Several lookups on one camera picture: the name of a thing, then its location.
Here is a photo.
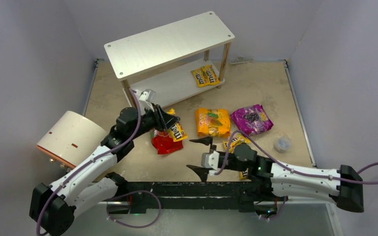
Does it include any yellow m&m's bag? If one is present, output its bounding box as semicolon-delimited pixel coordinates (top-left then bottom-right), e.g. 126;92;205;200
223;133;251;153
201;65;220;86
239;168;249;180
191;68;210;88
167;121;188;142

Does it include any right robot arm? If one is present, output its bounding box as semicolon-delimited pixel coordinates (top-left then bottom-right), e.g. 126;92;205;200
188;137;364;213

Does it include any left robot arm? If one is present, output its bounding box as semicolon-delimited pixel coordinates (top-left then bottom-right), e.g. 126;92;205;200
30;105;180;236

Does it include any white two-tier shelf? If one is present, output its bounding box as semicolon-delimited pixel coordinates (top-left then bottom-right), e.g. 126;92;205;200
104;11;235;107

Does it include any red assorted gummy bag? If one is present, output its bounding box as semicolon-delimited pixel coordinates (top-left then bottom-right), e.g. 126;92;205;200
150;129;184;155

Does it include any orange mango gummy bag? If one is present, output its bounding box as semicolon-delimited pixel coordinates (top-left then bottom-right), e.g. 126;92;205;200
195;108;231;138

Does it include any purple grape gummy bag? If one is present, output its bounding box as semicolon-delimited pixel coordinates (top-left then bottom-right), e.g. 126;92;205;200
230;104;274;136

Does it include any clear plastic cup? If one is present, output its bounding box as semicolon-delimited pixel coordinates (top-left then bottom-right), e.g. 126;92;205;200
273;136;292;153

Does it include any white cylinder container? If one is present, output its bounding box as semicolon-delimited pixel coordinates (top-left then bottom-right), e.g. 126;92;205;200
36;111;107;169

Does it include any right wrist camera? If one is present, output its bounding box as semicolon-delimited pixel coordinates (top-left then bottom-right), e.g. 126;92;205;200
201;150;220;176

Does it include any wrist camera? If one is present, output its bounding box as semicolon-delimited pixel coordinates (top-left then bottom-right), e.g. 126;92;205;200
201;150;220;176
132;89;156;113

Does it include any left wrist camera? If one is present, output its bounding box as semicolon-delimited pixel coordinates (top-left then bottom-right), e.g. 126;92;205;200
132;89;156;113

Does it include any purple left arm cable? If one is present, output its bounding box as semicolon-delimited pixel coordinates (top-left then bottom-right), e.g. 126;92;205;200
35;88;162;236

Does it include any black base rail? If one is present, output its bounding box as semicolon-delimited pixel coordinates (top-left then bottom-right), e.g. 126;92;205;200
111;181;284;214

